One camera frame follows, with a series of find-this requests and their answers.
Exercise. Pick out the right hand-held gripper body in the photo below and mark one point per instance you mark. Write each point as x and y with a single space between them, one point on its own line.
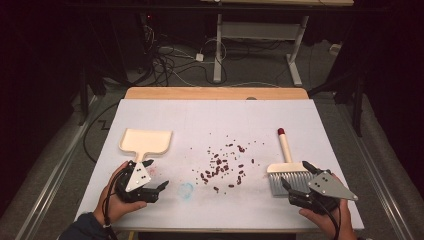
325 188

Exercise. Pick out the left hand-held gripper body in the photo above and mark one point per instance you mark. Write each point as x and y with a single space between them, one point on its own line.
137 178

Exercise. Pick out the cream hand brush grey bristles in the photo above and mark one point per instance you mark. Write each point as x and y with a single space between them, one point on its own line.
286 150

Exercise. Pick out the person's left hand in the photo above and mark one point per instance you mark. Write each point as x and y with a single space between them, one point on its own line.
113 206

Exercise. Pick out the person's right hand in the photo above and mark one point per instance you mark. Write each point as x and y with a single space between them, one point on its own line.
336 226

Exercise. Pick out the cream dustpan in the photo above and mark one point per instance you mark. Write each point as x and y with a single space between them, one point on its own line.
145 141

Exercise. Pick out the red beans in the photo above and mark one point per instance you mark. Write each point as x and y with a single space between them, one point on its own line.
217 169

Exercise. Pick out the black metal stand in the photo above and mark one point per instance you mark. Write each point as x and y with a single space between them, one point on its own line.
357 110

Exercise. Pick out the white table cover sheet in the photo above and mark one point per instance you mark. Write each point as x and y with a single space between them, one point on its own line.
216 120

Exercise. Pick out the wooden table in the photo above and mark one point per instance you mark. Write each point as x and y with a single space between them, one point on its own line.
200 93

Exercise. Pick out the grey round table grommet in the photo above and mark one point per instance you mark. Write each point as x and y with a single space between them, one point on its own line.
251 98

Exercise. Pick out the white power adapter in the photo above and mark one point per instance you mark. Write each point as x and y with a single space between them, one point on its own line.
199 57

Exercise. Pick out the white power strip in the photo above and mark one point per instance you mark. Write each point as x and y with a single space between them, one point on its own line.
335 49

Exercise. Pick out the white metal-framed desk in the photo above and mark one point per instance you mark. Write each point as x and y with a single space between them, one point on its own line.
260 30

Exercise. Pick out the aluminium floor rail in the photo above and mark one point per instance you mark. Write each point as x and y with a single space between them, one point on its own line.
50 190
376 186

